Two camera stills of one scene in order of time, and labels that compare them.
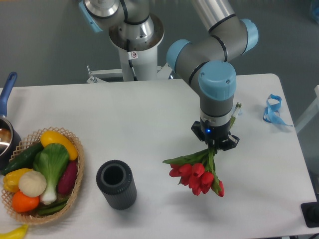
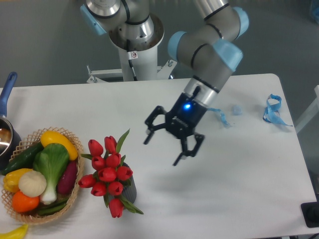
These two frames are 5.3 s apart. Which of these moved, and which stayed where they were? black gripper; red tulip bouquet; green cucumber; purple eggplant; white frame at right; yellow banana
Moved: red tulip bouquet; black gripper
Stayed: yellow banana; white frame at right; green cucumber; purple eggplant
